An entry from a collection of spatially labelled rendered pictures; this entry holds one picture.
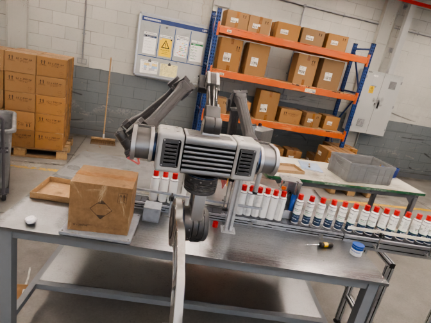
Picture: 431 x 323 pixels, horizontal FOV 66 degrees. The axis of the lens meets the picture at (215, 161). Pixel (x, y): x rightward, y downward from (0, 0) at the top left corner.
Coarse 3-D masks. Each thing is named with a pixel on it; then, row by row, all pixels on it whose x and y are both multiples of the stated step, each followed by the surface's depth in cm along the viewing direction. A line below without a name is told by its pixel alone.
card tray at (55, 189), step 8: (40, 184) 207; (48, 184) 216; (56, 184) 218; (64, 184) 220; (32, 192) 195; (40, 192) 203; (48, 192) 205; (56, 192) 207; (64, 192) 209; (48, 200) 196; (56, 200) 197; (64, 200) 197
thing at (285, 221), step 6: (138, 198) 210; (144, 198) 212; (168, 204) 210; (210, 210) 213; (216, 210) 215; (240, 216) 213; (276, 222) 215; (282, 222) 216; (288, 222) 218; (300, 222) 221; (312, 228) 217; (318, 228) 218; (324, 228) 220; (330, 228) 222
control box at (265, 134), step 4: (256, 128) 187; (260, 128) 190; (264, 128) 192; (268, 128) 195; (256, 132) 183; (260, 132) 182; (264, 132) 185; (268, 132) 190; (272, 132) 195; (256, 136) 184; (260, 136) 183; (264, 136) 187; (268, 136) 192; (264, 140) 189; (268, 140) 194
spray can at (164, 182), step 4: (164, 172) 206; (168, 172) 206; (164, 176) 206; (164, 180) 206; (168, 180) 207; (160, 184) 208; (164, 184) 207; (168, 184) 209; (160, 188) 208; (164, 188) 208; (160, 196) 209; (164, 196) 210; (160, 200) 210; (164, 200) 211
